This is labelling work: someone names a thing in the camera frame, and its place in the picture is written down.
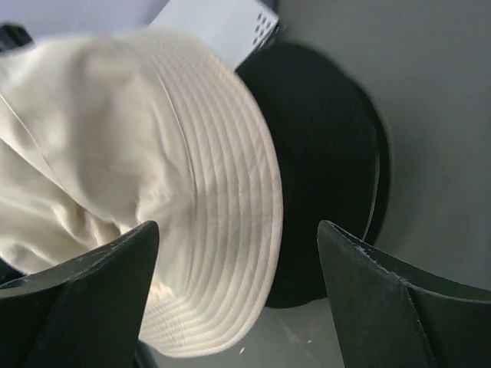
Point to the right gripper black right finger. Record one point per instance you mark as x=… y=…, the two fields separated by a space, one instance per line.
x=388 y=313

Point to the cream bucket hat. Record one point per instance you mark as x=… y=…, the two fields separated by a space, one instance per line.
x=100 y=134

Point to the white calibration board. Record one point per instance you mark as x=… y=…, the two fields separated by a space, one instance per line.
x=233 y=29

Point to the black bucket hat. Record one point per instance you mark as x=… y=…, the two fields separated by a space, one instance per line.
x=333 y=154

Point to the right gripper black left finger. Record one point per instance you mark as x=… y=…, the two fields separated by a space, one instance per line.
x=86 y=312

